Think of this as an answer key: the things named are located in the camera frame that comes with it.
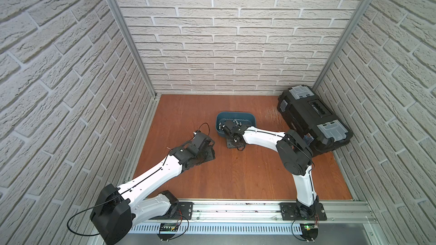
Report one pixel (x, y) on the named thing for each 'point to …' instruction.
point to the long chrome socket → (236, 122)
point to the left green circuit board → (167, 231)
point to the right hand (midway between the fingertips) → (234, 142)
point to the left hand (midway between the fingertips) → (214, 150)
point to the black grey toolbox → (305, 112)
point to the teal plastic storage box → (247, 119)
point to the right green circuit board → (309, 231)
